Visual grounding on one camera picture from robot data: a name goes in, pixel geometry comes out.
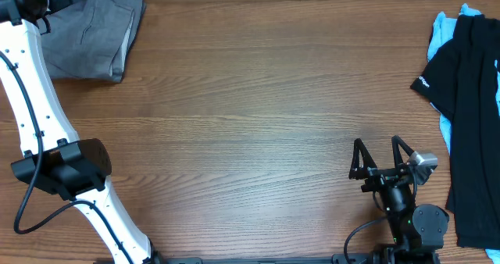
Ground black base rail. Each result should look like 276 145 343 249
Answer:
93 252 442 264

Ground light blue garment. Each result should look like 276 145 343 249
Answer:
427 3 499 264

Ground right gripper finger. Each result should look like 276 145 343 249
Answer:
391 135 414 167
350 138 377 173

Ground black t-shirt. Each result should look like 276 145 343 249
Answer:
411 15 499 249

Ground grey shorts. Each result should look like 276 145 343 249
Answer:
41 0 146 83

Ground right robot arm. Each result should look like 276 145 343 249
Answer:
343 135 449 264

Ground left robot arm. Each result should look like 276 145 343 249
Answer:
1 0 163 263

